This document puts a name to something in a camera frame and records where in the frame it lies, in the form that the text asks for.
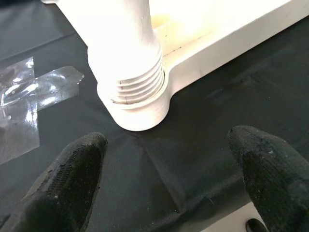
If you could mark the white plastic table leg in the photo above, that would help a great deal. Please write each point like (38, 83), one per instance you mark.
(125, 48)

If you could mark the clear tape patch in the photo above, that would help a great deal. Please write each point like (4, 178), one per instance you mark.
(24, 96)

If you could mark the cream plastic table top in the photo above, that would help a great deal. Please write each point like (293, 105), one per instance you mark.
(217, 36)

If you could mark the black tablecloth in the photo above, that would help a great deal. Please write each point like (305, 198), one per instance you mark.
(193, 145)

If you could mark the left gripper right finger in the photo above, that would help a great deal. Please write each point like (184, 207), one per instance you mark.
(277, 188)

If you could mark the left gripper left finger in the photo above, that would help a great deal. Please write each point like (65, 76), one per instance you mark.
(60, 188)

